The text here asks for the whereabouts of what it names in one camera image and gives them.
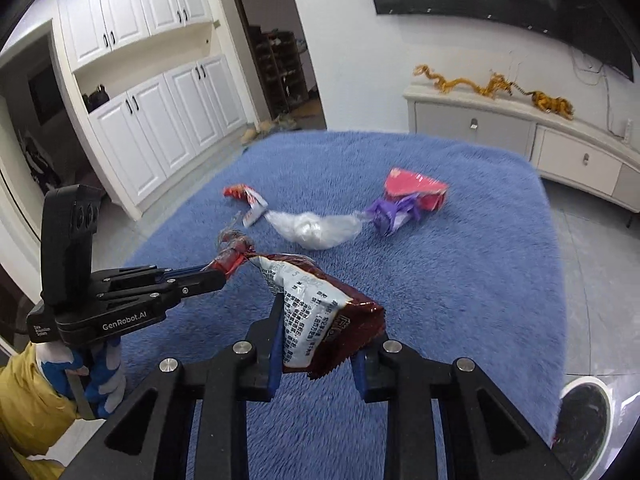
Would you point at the blue fluffy blanket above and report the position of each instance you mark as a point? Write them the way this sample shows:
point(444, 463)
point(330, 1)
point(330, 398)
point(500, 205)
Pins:
point(450, 285)

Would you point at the white built-in cabinet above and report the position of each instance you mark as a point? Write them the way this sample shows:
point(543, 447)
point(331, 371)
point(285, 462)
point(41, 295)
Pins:
point(150, 125)

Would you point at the golden dragon figurine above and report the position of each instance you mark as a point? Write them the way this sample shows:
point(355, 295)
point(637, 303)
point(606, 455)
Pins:
point(465, 85)

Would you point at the small red white wrapper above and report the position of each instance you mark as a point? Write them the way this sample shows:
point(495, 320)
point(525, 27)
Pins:
point(240, 192)

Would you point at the purple wrapper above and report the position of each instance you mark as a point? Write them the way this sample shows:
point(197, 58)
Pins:
point(392, 215)

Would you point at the beige slipper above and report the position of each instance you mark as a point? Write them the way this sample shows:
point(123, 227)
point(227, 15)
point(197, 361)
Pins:
point(248, 135)

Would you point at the white grey television cabinet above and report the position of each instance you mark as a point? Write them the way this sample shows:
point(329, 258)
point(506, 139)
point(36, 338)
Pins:
point(575, 155)

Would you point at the person's left forearm yellow sleeve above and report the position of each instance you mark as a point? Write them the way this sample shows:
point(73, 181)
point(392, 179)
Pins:
point(30, 410)

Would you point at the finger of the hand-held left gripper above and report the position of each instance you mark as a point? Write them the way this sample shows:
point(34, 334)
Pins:
point(135, 274)
point(195, 287)

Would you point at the black handbag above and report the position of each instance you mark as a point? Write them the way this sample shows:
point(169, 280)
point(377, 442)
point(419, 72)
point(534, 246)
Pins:
point(95, 99)

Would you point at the pink red carton box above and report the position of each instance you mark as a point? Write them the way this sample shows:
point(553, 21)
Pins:
point(415, 185)

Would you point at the dark red snack bag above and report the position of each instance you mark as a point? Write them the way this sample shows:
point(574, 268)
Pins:
point(325, 320)

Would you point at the dark wooden shoe rack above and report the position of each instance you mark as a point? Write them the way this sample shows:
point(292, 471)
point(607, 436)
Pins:
point(280, 70)

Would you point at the person's left hand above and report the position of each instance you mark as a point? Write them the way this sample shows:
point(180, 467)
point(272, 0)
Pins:
point(107, 375)

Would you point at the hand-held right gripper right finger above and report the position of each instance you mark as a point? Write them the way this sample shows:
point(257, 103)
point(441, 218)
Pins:
point(359, 370)

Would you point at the clear plastic bag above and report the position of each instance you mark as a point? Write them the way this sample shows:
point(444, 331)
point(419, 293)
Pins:
point(312, 230)

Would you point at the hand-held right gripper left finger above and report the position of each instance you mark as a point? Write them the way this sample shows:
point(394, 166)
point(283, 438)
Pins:
point(275, 360)

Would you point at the golden tiger figurine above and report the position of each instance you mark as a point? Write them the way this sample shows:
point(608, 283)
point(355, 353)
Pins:
point(550, 102)

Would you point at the round white-rimmed trash bin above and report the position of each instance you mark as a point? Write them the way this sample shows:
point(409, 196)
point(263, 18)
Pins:
point(582, 415)

